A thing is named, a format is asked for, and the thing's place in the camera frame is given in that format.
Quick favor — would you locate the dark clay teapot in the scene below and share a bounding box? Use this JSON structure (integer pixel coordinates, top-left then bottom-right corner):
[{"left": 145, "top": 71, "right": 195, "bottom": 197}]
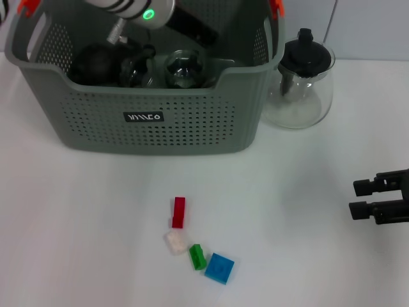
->
[{"left": 68, "top": 43, "right": 122, "bottom": 86}]

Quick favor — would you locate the glass teacup black sleeve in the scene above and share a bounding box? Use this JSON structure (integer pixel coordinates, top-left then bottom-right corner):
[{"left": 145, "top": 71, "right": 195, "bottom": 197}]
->
[
  {"left": 119, "top": 43, "right": 157, "bottom": 89},
  {"left": 164, "top": 49, "right": 207, "bottom": 90}
]

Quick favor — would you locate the glass teapot black lid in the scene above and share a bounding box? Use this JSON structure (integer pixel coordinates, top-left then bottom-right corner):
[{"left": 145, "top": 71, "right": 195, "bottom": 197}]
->
[{"left": 261, "top": 28, "right": 336, "bottom": 130}]

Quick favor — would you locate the dark red long brick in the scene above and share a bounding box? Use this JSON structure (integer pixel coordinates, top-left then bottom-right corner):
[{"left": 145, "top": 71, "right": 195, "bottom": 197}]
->
[{"left": 171, "top": 196, "right": 187, "bottom": 229}]

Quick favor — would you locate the blue square toy brick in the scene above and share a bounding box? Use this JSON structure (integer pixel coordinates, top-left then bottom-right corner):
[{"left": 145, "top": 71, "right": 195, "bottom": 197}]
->
[{"left": 204, "top": 252, "right": 236, "bottom": 285}]

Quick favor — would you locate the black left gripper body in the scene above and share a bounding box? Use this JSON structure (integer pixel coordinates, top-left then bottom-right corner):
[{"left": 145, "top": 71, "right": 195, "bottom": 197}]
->
[{"left": 165, "top": 5, "right": 220, "bottom": 46}]

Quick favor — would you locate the white toy brick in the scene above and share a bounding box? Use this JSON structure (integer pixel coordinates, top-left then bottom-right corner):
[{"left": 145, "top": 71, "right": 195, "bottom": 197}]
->
[{"left": 164, "top": 230, "right": 189, "bottom": 256}]

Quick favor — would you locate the green toy brick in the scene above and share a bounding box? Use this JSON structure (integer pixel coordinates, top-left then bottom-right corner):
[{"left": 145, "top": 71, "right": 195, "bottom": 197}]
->
[{"left": 189, "top": 244, "right": 208, "bottom": 271}]

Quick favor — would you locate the grey-green perforated storage bin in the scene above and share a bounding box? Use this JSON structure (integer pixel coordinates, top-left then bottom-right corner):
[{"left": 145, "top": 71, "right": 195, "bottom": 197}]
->
[{"left": 4, "top": 0, "right": 285, "bottom": 157}]

